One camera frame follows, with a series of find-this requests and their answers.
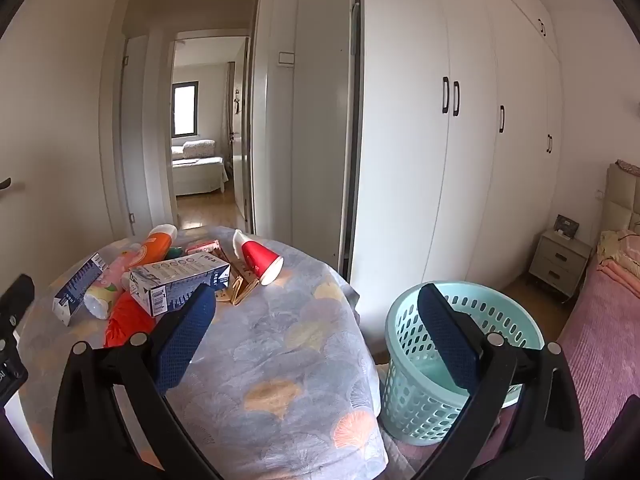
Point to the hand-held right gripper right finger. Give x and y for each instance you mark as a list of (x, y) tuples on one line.
[(450, 340)]

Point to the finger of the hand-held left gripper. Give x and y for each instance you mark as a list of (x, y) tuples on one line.
[(17, 295)]

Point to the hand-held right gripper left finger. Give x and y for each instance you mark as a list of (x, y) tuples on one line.
[(182, 340)]

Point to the large blue and white box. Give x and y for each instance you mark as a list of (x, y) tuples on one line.
[(175, 275)]

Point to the teal plastic basket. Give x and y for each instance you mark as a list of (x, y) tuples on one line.
[(415, 400)]

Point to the slim blue and white box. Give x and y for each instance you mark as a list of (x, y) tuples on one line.
[(75, 285)]

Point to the red crinkled packet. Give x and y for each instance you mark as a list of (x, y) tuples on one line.
[(125, 325)]

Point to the brown paper packet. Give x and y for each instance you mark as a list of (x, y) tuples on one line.
[(240, 285)]

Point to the green packet in clear bag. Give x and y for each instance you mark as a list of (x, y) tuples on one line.
[(175, 253)]

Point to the pink floral bottle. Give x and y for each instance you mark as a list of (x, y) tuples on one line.
[(112, 280)]

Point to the orange bottle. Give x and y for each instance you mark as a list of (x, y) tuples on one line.
[(150, 252)]

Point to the red card box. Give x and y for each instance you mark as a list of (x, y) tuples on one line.
[(202, 248)]

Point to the fan-patterned grey tablecloth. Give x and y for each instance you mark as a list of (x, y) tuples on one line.
[(280, 340)]

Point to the red paper cup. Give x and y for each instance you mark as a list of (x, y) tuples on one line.
[(260, 260)]

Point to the beige nightstand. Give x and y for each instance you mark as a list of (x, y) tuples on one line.
[(557, 262)]

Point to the pink bed blanket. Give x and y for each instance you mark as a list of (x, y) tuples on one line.
[(605, 350)]

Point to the white wardrobe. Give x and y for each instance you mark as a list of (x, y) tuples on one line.
[(425, 185)]

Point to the white bed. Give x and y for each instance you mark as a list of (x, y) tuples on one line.
[(197, 175)]

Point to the folded pink and yellow quilts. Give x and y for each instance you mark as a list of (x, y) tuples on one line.
[(617, 260)]

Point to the white room door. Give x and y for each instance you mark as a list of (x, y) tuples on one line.
[(241, 160)]

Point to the white folded quilt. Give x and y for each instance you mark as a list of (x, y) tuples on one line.
[(195, 149)]

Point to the beige padded headboard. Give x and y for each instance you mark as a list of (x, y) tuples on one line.
[(617, 200)]

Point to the dark framed window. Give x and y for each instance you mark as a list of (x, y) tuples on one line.
[(184, 110)]

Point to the white sliding door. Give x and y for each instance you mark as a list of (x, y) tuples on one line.
[(310, 135)]

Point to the small picture frame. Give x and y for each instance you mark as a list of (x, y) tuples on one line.
[(566, 226)]

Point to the white wall switch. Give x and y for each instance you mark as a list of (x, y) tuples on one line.
[(285, 58)]

